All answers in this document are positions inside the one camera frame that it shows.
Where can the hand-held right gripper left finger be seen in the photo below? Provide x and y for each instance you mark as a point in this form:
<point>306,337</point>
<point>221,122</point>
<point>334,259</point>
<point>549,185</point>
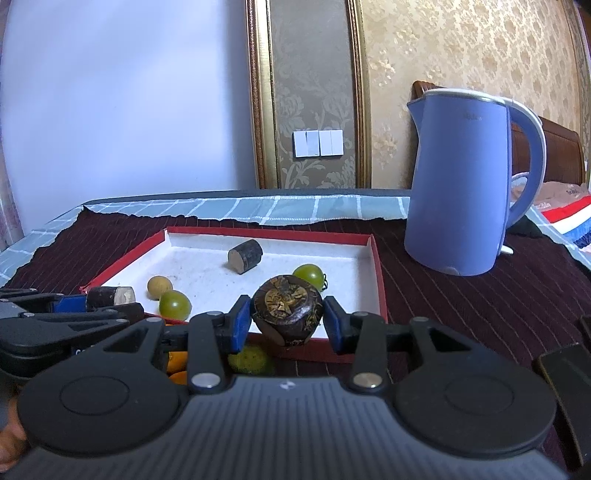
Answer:
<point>240,323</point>

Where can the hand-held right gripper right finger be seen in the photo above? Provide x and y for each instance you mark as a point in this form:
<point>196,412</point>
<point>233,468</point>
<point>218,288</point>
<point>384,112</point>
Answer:
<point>334,325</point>

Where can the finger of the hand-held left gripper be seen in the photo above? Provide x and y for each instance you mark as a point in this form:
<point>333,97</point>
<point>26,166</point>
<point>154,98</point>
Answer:
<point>92,317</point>
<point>71,302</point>

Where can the dark sugarcane piece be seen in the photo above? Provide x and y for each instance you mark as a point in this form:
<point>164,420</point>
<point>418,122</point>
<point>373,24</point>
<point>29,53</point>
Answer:
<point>244,256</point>
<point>111,297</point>

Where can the green citrus with cut top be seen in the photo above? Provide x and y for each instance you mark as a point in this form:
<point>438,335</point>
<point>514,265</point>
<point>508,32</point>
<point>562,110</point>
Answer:
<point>251,360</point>

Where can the whole green citrus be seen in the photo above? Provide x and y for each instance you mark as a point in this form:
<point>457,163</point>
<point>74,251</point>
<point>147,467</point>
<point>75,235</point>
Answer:
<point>311,274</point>
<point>175,305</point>

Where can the red cardboard tray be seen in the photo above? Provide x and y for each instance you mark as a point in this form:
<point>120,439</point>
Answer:
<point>207,258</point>

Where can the orange tangerine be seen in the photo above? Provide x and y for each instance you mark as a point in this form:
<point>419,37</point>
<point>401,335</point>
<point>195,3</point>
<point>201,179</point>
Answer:
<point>178,360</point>
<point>178,378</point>

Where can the tan longan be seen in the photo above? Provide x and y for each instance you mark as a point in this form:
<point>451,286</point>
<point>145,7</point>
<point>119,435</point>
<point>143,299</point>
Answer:
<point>159,286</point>

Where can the person's left hand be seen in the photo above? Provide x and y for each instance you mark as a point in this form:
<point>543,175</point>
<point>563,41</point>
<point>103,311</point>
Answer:
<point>11,429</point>

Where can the pale patterned curtain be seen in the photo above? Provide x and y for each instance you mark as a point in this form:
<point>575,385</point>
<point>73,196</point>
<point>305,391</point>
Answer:
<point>7,207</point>

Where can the dark maroon striped cloth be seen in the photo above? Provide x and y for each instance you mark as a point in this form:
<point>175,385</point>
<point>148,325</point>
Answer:
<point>461,314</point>

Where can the white kettle base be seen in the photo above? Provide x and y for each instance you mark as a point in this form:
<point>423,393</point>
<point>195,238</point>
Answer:
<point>507,249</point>

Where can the blue electric kettle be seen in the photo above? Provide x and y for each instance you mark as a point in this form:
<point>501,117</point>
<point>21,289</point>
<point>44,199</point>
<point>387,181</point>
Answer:
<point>461,184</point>

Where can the dark glossy flat object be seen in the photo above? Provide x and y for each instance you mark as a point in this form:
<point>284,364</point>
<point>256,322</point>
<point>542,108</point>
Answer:
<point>568,392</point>

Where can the pink bedding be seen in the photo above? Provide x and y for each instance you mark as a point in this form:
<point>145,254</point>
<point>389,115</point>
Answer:
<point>554,191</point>

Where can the red white blue striped blanket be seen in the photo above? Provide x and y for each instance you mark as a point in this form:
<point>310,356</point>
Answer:
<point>572,221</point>

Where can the wooden bed headboard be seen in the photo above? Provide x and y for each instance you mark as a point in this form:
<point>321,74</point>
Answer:
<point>563,157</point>

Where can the white wall switch panel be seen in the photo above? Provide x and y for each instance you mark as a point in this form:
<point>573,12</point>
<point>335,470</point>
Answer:
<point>318,143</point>

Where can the gold-framed wall panel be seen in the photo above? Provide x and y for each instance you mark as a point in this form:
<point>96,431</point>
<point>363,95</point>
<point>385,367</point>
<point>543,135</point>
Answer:
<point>314,69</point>

